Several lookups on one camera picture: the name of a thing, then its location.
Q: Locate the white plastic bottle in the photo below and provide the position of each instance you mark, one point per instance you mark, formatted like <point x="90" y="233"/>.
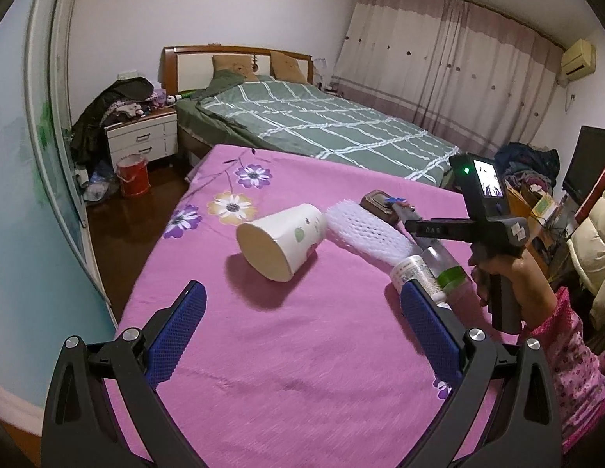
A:
<point x="417" y="270"/>

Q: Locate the wooden side desk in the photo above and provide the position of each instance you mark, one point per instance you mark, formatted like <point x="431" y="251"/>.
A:
<point x="539" y="239"/>

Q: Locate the white puffer jacket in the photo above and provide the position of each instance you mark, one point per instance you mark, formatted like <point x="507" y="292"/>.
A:
<point x="595" y="253"/>

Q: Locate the black television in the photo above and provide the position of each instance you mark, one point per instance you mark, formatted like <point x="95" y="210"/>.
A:
<point x="588" y="165"/>

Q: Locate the green white box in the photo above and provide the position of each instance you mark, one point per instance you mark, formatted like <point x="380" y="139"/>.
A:
<point x="542" y="204"/>

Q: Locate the beige pink curtain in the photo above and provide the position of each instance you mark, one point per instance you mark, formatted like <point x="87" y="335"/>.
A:
<point x="439" y="63"/>

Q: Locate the plastic bags on floor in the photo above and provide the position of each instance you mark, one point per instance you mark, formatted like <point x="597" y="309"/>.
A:
<point x="97" y="185"/>

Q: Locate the purple floral tablecloth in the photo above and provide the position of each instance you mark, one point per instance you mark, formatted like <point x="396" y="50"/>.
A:
<point x="283" y="351"/>

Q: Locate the frosted sliding wardrobe door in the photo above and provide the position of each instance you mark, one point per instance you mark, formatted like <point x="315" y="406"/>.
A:
<point x="19" y="204"/>

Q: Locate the red bucket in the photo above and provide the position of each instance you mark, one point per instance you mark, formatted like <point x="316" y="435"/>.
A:
<point x="132" y="178"/>

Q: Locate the wooden bed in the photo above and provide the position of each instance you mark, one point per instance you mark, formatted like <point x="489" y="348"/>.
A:
<point x="195" y="63"/>

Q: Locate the brown bear pillow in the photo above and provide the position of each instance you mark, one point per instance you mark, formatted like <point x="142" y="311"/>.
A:
<point x="234" y="68"/>

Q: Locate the green checked quilt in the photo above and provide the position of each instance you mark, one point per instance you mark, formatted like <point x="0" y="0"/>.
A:
<point x="332" y="122"/>

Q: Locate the green plastic bottle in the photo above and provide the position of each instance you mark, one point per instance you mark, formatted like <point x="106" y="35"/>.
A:
<point x="449" y="278"/>

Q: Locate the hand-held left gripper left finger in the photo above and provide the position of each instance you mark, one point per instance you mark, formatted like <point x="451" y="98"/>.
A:
<point x="178" y="332"/>

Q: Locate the white nightstand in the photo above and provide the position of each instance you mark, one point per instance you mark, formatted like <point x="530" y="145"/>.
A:
<point x="141" y="139"/>

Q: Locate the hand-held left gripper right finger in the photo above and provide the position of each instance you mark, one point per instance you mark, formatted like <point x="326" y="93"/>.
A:
<point x="429" y="336"/>

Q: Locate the person's right forearm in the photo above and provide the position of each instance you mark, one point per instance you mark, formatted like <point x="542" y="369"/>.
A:
<point x="571" y="365"/>

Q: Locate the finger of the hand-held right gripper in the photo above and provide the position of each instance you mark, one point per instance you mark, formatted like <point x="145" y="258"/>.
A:
<point x="439" y="230"/>

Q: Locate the yellowed air conditioner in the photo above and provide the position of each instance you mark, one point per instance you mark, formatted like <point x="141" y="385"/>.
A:
<point x="575" y="61"/>

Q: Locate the white paper cup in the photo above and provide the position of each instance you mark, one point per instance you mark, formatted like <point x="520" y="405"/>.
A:
<point x="292" y="234"/>

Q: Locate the white foam net sleeve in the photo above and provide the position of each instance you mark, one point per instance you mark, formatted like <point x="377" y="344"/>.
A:
<point x="366" y="234"/>

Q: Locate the brown rectangular box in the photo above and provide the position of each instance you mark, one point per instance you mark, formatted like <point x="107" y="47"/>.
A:
<point x="375" y="207"/>

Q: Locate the dark jacket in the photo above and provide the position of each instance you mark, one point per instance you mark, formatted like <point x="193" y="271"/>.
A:
<point x="95" y="117"/>

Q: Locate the red garment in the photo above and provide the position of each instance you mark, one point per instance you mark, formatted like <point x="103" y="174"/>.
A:
<point x="600" y="195"/>

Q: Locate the pile of dark clothes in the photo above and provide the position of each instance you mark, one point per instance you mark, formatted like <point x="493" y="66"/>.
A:
<point x="527" y="163"/>

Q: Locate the pile of small plush toys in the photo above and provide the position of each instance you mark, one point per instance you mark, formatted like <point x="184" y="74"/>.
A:
<point x="136" y="105"/>

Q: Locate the person's right hand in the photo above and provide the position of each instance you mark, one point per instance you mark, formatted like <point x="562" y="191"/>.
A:
<point x="534" y="287"/>

